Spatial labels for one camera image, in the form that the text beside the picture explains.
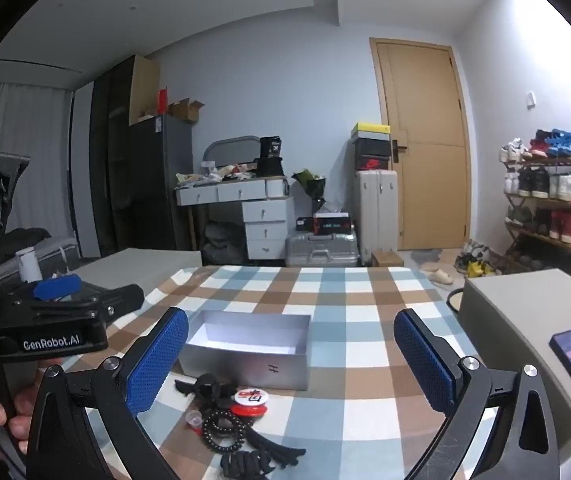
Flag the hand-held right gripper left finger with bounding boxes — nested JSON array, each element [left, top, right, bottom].
[[26, 306, 190, 480]]

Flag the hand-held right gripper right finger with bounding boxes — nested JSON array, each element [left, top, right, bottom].
[[393, 308, 561, 480]]

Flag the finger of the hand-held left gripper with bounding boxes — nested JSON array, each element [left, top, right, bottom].
[[0, 274, 82, 307], [32, 283, 145, 322]]

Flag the black spiral hair tie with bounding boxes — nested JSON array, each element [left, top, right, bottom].
[[202, 408, 249, 445]]

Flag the silver cardboard box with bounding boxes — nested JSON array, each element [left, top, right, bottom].
[[178, 310, 312, 391]]

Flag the white cup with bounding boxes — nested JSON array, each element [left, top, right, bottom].
[[16, 249, 43, 284]]

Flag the low grey storage box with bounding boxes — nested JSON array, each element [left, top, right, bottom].
[[72, 248, 204, 287]]

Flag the dark cloth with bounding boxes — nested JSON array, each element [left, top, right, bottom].
[[0, 227, 52, 262]]

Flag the black claw hair clip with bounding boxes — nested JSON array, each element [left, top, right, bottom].
[[174, 374, 239, 407]]

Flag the checked tablecloth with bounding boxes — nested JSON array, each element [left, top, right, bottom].
[[66, 265, 531, 480]]

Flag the beige slippers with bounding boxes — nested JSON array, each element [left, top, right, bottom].
[[425, 267, 454, 286]]

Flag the red white round container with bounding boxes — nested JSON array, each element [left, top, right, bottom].
[[230, 387, 268, 417]]

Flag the large grey storage box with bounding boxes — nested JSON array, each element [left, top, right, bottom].
[[458, 267, 571, 427]]

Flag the pile of loose shoes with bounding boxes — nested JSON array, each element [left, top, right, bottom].
[[453, 240, 497, 279]]

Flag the grey bag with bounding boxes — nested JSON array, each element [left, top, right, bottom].
[[204, 221, 247, 265]]

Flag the dark refrigerator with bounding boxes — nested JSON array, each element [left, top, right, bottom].
[[128, 114, 194, 252]]

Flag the dark wardrobe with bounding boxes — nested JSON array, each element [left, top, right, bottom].
[[89, 55, 161, 257]]

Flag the long black hair clip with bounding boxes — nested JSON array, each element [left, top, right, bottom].
[[244, 429, 307, 462]]

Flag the silver flat suitcase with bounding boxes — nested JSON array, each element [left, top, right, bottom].
[[285, 232, 359, 267]]

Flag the white upright suitcase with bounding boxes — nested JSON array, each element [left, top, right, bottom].
[[355, 170, 399, 264]]

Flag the desk clutter pile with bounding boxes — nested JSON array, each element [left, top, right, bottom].
[[176, 160, 259, 187]]

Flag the white desk with drawers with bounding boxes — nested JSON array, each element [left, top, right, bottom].
[[176, 177, 296, 261]]

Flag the black box with red trim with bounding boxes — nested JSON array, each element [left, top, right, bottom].
[[296, 212, 354, 235]]

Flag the white curtain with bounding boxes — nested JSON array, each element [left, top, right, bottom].
[[0, 82, 74, 243]]

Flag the wooden door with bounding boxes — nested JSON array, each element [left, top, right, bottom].
[[369, 37, 471, 251]]

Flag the grey arched mirror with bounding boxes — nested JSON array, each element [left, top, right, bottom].
[[202, 135, 262, 177]]

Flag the open cardboard box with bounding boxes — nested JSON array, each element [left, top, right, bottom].
[[168, 99, 206, 124]]

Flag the black stacked bags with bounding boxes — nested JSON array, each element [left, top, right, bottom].
[[258, 136, 285, 179]]

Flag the black red shoebox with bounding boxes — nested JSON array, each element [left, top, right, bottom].
[[354, 155, 391, 172]]

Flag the black wrapped bouquet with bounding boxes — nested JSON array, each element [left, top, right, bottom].
[[291, 169, 327, 212]]

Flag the shoe rack with shoes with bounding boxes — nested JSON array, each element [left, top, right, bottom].
[[499, 129, 571, 268]]

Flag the plain black shoebox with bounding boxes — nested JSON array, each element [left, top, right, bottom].
[[353, 139, 394, 158]]

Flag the yellow black shoebox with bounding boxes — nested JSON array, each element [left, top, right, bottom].
[[350, 122, 391, 142]]

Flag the black cable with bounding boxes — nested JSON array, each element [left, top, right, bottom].
[[446, 287, 467, 314]]

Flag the black braided hair tie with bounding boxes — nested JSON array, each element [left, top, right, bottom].
[[220, 450, 272, 480]]

